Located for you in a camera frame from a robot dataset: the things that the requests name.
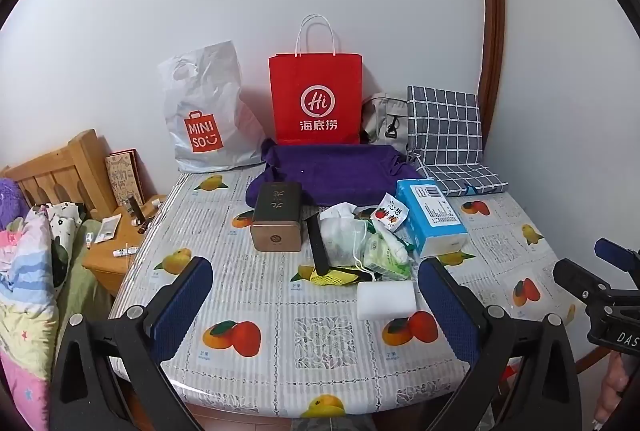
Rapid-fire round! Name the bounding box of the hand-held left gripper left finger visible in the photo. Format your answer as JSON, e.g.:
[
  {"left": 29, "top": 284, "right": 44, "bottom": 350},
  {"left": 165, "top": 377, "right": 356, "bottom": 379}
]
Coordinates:
[{"left": 50, "top": 256, "right": 214, "bottom": 431}]

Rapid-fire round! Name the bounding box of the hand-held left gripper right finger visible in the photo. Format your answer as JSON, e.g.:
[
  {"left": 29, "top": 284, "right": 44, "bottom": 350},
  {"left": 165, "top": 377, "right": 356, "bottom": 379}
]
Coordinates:
[{"left": 417, "top": 257, "right": 583, "bottom": 431}]

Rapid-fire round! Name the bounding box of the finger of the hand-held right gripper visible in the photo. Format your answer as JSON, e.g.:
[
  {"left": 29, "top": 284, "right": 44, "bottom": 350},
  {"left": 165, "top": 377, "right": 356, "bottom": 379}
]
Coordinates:
[
  {"left": 552, "top": 258, "right": 640, "bottom": 314},
  {"left": 594, "top": 237, "right": 640, "bottom": 288}
]

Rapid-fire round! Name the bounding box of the white sponge block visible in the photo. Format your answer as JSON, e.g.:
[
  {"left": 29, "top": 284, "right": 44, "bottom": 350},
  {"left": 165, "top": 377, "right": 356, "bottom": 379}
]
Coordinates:
[{"left": 356, "top": 281, "right": 417, "bottom": 321}]

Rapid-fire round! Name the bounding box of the green wet wipes packet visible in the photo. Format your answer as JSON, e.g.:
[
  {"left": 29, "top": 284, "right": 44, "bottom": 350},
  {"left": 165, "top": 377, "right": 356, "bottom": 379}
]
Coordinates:
[{"left": 362, "top": 231, "right": 412, "bottom": 281}]

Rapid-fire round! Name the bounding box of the small strawberry print packet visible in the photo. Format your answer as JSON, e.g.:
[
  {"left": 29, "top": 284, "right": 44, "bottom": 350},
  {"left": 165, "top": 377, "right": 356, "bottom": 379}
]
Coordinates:
[{"left": 372, "top": 192, "right": 410, "bottom": 232}]

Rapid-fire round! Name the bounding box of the yellow Adidas mesh pouch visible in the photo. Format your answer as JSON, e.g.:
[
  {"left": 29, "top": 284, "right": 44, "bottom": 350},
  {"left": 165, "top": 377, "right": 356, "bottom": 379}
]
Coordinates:
[{"left": 309, "top": 267, "right": 373, "bottom": 287}]

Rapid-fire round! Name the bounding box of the black watch strap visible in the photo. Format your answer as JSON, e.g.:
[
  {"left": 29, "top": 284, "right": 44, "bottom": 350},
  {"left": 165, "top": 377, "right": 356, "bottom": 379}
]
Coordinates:
[{"left": 305, "top": 215, "right": 331, "bottom": 276}]

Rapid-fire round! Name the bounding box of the person's right hand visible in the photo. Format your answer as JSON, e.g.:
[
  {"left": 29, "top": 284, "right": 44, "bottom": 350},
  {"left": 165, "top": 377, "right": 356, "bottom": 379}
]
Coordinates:
[{"left": 595, "top": 352, "right": 640, "bottom": 427}]

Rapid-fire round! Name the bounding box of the wooden nightstand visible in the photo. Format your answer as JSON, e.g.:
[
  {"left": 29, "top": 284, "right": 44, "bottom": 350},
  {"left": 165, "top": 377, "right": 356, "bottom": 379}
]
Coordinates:
[{"left": 82, "top": 195, "right": 168, "bottom": 297}]

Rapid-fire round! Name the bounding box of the blue tissue box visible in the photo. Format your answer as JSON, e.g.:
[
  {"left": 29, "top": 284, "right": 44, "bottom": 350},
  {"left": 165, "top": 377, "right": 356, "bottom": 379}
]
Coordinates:
[{"left": 396, "top": 179, "right": 469, "bottom": 258}]

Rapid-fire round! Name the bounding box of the small dark bottle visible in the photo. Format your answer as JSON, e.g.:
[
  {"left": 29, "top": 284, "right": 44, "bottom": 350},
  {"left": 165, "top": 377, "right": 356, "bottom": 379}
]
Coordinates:
[{"left": 125, "top": 196, "right": 147, "bottom": 226}]

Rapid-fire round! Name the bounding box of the white flat packet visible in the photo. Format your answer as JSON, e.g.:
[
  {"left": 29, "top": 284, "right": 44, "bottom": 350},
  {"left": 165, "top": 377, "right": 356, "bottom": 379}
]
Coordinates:
[{"left": 89, "top": 214, "right": 121, "bottom": 246}]

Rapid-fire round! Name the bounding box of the bronze tin box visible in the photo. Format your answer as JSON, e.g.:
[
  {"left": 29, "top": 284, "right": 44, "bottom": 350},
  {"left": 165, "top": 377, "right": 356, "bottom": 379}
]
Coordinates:
[{"left": 250, "top": 182, "right": 304, "bottom": 252}]

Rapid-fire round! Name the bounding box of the brown patterned book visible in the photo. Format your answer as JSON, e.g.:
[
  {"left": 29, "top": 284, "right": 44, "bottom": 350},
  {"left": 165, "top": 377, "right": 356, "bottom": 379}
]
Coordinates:
[{"left": 105, "top": 150, "right": 146, "bottom": 207}]

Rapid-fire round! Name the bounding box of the white flower print cloth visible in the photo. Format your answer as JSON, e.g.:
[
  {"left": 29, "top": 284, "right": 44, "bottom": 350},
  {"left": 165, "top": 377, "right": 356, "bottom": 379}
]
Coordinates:
[{"left": 45, "top": 202, "right": 85, "bottom": 237}]

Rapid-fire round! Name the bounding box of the colourful star print quilt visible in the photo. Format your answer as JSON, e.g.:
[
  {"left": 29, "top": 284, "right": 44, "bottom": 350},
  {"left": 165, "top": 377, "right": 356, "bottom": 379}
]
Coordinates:
[{"left": 0, "top": 206, "right": 71, "bottom": 431}]

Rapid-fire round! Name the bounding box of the purple towel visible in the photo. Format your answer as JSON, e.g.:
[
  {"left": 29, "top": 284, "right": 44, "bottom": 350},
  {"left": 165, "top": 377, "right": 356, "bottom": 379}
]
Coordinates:
[{"left": 245, "top": 138, "right": 423, "bottom": 207}]

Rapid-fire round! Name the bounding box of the grey checked cloth bag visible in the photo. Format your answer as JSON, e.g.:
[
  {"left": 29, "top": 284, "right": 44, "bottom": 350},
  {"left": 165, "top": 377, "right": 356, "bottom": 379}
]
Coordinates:
[{"left": 406, "top": 85, "right": 509, "bottom": 197}]

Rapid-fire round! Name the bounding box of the wooden headboard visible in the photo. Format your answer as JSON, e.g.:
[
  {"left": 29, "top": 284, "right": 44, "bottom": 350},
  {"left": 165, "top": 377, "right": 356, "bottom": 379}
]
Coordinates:
[{"left": 0, "top": 128, "right": 118, "bottom": 222}]

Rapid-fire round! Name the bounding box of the white plastic shopping bag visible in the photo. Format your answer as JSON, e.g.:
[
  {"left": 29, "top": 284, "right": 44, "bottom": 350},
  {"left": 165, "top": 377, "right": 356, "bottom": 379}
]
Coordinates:
[{"left": 157, "top": 40, "right": 266, "bottom": 173}]

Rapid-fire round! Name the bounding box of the purple plush cushion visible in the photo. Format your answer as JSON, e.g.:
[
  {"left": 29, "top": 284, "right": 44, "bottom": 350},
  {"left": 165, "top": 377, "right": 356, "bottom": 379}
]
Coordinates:
[{"left": 0, "top": 178, "right": 31, "bottom": 232}]

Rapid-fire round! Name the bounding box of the beige fabric bag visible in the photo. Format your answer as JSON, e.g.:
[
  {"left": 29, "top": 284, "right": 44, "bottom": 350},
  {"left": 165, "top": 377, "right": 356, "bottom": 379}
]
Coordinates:
[{"left": 361, "top": 92, "right": 410, "bottom": 154}]

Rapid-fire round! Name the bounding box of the red paper bag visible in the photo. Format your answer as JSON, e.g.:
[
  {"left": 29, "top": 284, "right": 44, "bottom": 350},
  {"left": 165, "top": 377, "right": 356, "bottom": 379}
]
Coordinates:
[{"left": 268, "top": 14, "right": 363, "bottom": 146}]

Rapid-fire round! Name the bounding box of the wooden door frame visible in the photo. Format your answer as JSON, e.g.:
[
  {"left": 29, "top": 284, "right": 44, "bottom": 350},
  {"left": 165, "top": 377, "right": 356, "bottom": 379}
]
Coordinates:
[{"left": 475, "top": 0, "right": 506, "bottom": 162}]

